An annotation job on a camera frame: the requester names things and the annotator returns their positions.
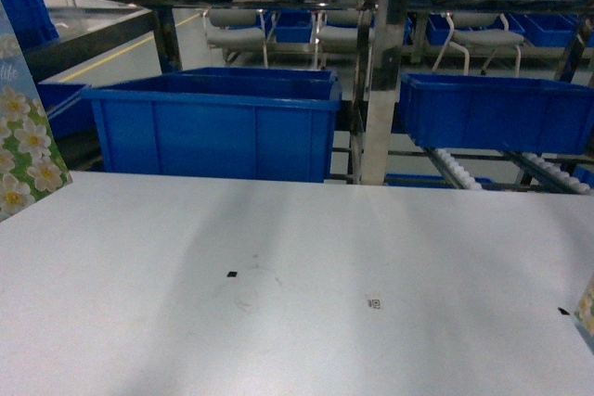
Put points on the flower gift bag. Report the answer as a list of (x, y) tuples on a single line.
[(584, 310), (32, 167)]

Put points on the large blue bin behind table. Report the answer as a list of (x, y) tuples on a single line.
[(259, 128)]

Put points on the grey chair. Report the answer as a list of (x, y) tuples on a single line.
[(236, 31)]

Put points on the right blue bin on rollers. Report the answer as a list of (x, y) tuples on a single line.
[(495, 113)]

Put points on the steel rack upright post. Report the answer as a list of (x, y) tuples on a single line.
[(387, 52)]

